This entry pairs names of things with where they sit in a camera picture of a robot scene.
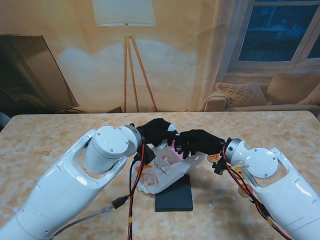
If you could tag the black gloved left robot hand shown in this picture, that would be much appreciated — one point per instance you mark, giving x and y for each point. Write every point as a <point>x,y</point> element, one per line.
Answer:
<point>156,130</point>

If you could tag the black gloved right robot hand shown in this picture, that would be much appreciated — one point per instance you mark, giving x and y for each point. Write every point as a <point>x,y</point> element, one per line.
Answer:
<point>202,142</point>

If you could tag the mini donut orange icing drizzle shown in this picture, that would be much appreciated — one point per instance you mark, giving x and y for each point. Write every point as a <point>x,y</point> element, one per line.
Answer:
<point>213,158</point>

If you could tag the white plastic bag orange print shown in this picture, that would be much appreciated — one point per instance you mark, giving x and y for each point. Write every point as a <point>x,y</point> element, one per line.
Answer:
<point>165,172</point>

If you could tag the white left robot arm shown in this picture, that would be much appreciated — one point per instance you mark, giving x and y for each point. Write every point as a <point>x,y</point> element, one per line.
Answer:
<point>70,180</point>

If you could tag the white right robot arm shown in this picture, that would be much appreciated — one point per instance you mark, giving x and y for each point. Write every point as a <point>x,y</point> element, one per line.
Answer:
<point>275,180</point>

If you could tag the black gift box pink inside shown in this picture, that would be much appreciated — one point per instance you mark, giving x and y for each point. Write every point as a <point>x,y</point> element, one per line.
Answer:
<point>178,155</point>

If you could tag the mini donut yellow icing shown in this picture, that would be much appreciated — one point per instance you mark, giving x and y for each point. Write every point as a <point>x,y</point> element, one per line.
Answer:
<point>237,172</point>

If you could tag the black gift box lid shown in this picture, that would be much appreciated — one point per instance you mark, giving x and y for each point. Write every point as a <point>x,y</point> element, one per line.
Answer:
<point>180,201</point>

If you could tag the mini donut red striped icing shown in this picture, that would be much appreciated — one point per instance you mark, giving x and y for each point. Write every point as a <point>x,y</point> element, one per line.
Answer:
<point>243,191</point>

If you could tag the printed living room backdrop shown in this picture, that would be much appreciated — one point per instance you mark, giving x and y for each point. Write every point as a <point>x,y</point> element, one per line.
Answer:
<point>175,62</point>

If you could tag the dark grey chair back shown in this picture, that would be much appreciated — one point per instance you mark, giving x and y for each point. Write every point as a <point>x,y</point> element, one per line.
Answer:
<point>3,121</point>

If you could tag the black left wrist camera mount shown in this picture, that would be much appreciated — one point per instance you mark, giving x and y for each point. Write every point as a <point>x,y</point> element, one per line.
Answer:
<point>146,156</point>

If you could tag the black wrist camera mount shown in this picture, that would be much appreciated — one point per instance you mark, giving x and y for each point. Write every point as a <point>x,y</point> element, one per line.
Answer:
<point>219,168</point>
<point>146,156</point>

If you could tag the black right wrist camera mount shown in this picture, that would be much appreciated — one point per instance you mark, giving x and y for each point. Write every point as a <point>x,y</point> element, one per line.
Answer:
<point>219,168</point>

